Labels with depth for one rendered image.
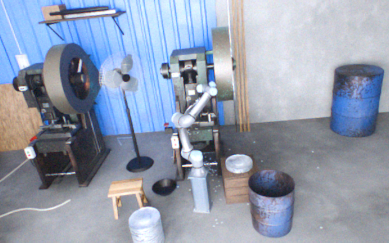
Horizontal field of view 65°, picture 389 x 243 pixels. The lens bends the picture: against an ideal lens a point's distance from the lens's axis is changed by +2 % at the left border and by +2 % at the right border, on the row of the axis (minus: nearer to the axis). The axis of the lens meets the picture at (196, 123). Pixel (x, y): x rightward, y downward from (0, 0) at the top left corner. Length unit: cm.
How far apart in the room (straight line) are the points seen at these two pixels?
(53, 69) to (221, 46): 177
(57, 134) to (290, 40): 343
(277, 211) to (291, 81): 258
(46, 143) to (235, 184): 236
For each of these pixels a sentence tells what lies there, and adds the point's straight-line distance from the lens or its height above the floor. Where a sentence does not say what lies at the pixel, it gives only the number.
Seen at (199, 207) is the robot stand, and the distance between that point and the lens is 331.
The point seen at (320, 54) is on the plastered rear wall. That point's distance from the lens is 493.
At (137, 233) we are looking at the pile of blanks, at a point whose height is 24.
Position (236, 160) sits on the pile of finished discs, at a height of 40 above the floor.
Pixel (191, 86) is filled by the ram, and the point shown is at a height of 114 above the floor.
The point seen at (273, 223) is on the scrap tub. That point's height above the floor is 18.
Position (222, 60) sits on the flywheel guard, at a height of 148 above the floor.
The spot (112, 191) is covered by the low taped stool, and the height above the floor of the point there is 33.
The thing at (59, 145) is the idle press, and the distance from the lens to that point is 410.
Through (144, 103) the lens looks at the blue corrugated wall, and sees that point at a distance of 497.
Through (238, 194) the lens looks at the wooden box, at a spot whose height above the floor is 12.
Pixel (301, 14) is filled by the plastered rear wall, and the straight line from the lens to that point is 474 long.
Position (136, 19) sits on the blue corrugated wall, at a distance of 465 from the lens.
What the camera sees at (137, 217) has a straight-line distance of 302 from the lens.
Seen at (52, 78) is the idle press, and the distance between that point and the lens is 356.
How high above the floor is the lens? 222
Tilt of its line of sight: 25 degrees down
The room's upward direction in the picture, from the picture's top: 7 degrees counter-clockwise
